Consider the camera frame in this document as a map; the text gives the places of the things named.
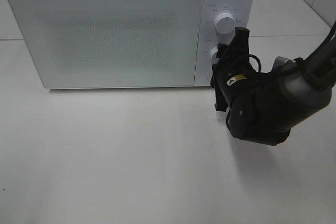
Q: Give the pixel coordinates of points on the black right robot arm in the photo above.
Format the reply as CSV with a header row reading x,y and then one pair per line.
x,y
263,107

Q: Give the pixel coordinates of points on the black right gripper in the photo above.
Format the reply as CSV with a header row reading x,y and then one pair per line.
x,y
233,75

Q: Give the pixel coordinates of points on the white timer knob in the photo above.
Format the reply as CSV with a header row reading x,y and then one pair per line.
x,y
213,55

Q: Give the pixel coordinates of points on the white upper power knob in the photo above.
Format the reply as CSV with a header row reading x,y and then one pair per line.
x,y
225,22

